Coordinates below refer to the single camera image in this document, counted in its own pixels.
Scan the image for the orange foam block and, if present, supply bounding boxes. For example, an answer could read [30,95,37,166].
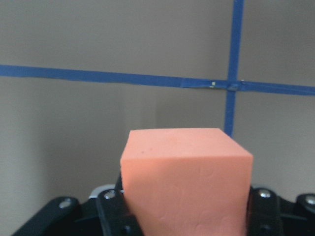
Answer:
[120,128,253,236]

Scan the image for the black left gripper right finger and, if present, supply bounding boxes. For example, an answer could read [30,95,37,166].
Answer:
[246,187,282,236]

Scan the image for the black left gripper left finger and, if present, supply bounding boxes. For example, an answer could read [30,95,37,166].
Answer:
[96,176,143,236]

